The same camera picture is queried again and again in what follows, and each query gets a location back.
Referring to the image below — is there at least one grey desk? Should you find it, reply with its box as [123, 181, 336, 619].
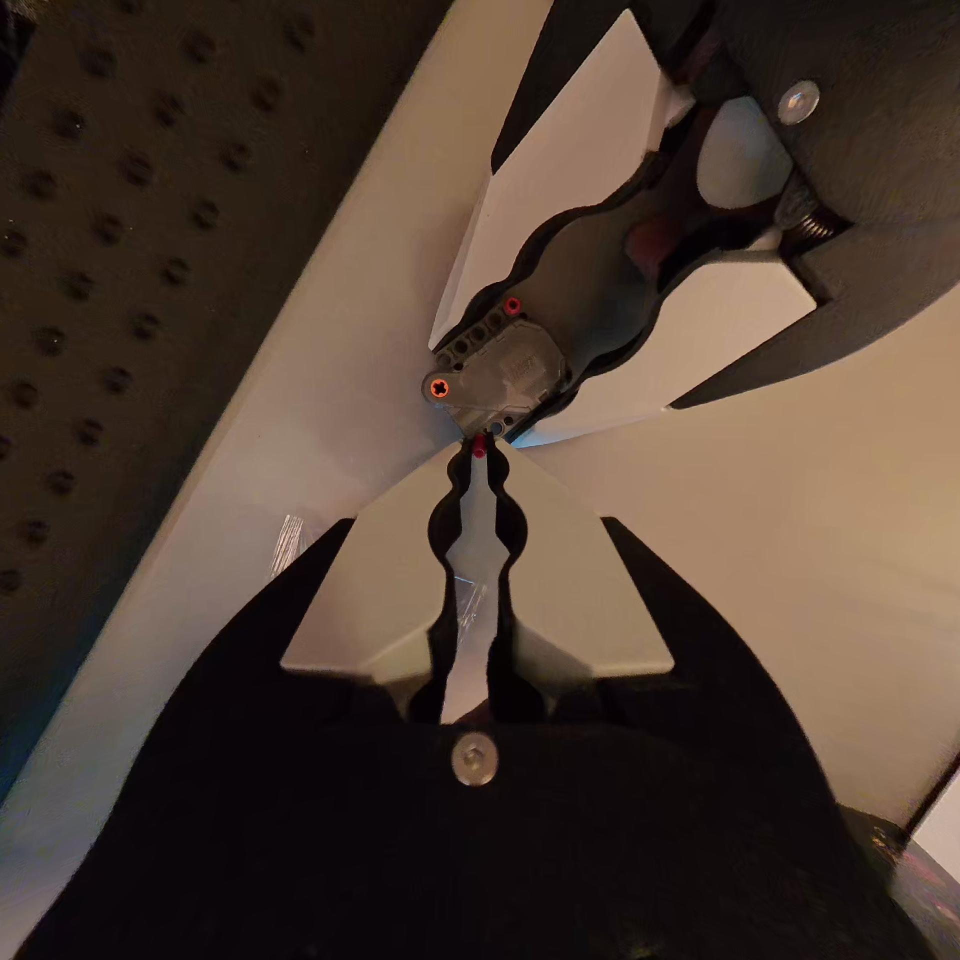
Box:
[0, 0, 960, 960]

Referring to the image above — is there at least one clear bag of small pins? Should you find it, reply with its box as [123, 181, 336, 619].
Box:
[268, 512, 490, 637]

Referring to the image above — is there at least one dark perforated mat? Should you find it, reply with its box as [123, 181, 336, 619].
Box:
[0, 0, 455, 800]

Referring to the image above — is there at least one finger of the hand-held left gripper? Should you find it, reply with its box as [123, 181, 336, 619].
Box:
[426, 7, 696, 354]
[517, 96, 819, 447]

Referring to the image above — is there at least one toy truck set box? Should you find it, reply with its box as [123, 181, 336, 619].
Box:
[840, 804, 960, 960]

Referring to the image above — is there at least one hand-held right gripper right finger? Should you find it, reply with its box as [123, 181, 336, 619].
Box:
[482, 435, 675, 726]

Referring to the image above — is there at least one grey toy motor block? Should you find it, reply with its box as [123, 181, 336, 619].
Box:
[420, 296, 571, 444]

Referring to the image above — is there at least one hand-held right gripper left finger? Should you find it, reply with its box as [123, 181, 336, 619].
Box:
[279, 438, 475, 726]

